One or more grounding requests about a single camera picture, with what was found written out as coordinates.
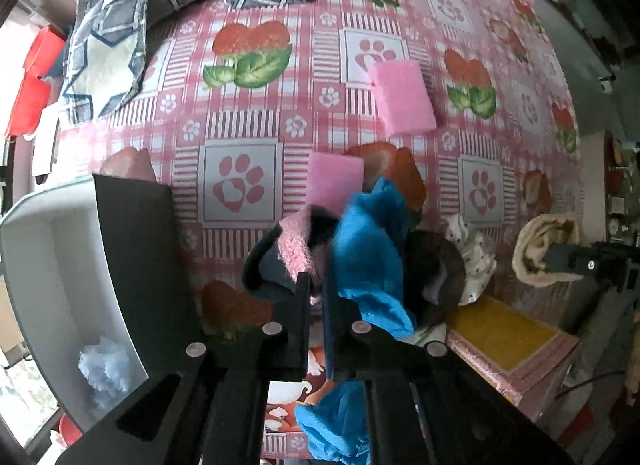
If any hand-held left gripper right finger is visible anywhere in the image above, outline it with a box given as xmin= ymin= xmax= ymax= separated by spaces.
xmin=321 ymin=271 xmax=576 ymax=465

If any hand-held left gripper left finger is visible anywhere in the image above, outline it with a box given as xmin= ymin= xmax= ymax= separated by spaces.
xmin=55 ymin=271 xmax=313 ymax=465

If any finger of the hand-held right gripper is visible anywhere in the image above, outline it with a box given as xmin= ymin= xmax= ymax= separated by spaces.
xmin=542 ymin=243 xmax=601 ymax=285

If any blue fleece cloth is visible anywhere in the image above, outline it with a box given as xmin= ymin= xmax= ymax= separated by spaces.
xmin=295 ymin=381 xmax=373 ymax=463
xmin=331 ymin=178 xmax=418 ymax=341

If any pink sponge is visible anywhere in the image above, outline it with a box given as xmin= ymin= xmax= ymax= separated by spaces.
xmin=367 ymin=59 xmax=437 ymax=137
xmin=306 ymin=151 xmax=365 ymax=218

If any grey storage bin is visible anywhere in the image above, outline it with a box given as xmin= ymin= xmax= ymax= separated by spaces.
xmin=0 ymin=172 xmax=202 ymax=435

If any beige rolled towel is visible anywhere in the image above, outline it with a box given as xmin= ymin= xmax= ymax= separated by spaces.
xmin=512 ymin=212 xmax=583 ymax=288

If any pink grey sock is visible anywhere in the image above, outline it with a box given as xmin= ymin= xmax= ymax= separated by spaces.
xmin=241 ymin=205 xmax=346 ymax=306

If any white dotted cloth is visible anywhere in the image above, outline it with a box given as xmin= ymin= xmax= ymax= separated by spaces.
xmin=445 ymin=215 xmax=498 ymax=307

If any cluttered shelf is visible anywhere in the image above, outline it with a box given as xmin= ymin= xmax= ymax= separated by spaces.
xmin=602 ymin=130 xmax=640 ymax=246

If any pink patterned box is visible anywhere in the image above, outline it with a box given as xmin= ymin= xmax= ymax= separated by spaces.
xmin=445 ymin=292 xmax=583 ymax=421

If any dark brown sock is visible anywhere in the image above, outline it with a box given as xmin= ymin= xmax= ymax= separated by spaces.
xmin=400 ymin=229 xmax=468 ymax=332

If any pink strawberry tablecloth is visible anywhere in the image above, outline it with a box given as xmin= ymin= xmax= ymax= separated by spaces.
xmin=50 ymin=0 xmax=585 ymax=463

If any light blue fluffy cloth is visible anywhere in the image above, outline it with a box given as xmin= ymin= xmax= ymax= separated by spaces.
xmin=77 ymin=335 xmax=137 ymax=410

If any white flat packet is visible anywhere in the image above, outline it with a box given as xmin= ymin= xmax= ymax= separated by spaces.
xmin=31 ymin=105 xmax=62 ymax=178

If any grey white patterned pillow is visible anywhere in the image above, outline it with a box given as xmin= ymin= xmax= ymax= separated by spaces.
xmin=59 ymin=0 xmax=152 ymax=122

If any black cable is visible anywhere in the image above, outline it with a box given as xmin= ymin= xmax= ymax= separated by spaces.
xmin=552 ymin=370 xmax=627 ymax=402

